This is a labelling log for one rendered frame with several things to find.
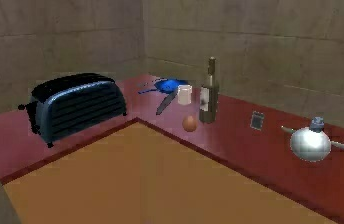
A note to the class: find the grey kitchen knife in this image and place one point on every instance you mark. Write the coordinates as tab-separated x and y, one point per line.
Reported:
165	103

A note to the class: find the brown egg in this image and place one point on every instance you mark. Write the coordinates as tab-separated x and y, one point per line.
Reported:
189	123

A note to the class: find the pale pink cup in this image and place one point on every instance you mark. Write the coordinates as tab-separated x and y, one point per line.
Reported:
184	94

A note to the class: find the olive wine bottle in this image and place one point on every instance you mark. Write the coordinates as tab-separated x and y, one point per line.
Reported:
209	96

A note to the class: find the red kitchen worktop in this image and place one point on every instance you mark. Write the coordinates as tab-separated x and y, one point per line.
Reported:
246	150

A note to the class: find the black and blue toaster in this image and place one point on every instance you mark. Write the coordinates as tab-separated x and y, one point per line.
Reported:
80	106

